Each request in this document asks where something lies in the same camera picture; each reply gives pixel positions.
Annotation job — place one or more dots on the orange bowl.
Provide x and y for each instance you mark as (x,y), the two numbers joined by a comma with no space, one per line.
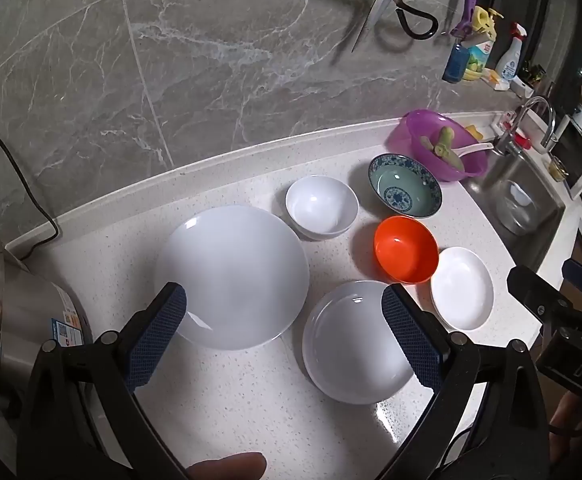
(406,250)

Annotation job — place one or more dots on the blue floral ceramic bowl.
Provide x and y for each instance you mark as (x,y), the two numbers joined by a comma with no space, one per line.
(403,187)

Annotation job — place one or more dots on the white spray bottle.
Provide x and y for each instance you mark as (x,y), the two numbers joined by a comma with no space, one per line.
(510,60)

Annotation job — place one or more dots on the small white plate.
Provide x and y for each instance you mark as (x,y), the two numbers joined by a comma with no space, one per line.
(463,287)

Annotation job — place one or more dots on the green vegetable piece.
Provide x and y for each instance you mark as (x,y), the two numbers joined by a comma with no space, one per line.
(441,147)

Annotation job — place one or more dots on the white spoon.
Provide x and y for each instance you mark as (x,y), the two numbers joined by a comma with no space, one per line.
(473,150)

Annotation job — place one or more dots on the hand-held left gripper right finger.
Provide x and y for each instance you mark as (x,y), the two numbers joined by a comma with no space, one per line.
(411,335)

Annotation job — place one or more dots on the blue bottle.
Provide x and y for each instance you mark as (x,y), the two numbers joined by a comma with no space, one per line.
(456,62)

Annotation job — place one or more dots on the clear bowl in sink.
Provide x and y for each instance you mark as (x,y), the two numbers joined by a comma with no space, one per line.
(517,210)

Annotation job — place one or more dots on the stainless steel rice cooker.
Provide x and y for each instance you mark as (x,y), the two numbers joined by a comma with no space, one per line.
(26,320)

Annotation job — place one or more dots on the white bowl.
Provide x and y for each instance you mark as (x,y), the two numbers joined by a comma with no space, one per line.
(321,207)

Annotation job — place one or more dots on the medium white plate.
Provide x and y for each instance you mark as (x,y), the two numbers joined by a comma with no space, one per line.
(351,350)

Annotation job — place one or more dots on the chrome faucet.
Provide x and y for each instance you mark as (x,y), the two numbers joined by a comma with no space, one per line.
(546,115)

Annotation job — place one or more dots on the person's left hand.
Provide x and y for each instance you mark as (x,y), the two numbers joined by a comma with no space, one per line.
(228,466)

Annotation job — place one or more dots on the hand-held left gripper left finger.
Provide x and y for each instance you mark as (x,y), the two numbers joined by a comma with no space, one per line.
(158,335)

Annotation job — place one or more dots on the stainless steel sink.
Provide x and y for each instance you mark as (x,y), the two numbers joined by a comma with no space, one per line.
(491,180)

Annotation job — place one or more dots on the yellow capped dish soap bottle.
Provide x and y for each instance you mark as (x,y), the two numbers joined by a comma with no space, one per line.
(481,52)

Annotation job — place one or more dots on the purple plastic colander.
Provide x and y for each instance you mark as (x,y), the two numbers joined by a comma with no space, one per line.
(421,125)

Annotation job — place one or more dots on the person's right hand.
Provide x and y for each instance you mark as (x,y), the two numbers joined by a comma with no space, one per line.
(568,415)

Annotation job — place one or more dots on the large white plate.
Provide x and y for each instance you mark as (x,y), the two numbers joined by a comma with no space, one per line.
(236,270)

